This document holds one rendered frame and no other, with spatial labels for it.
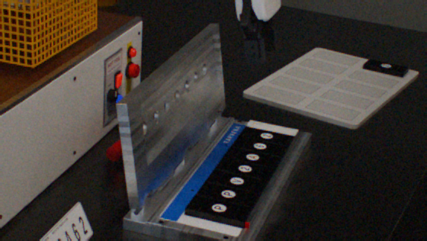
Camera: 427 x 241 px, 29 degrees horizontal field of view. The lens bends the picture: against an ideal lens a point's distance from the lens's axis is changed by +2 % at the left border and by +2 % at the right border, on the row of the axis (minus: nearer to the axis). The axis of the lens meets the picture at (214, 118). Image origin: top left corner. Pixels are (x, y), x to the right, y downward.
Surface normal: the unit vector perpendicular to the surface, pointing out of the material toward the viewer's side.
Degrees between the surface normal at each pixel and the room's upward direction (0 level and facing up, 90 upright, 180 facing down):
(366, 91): 0
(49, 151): 90
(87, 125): 90
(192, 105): 81
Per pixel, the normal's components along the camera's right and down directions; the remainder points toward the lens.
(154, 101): 0.95, 0.04
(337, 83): 0.07, -0.91
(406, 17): -0.42, 0.35
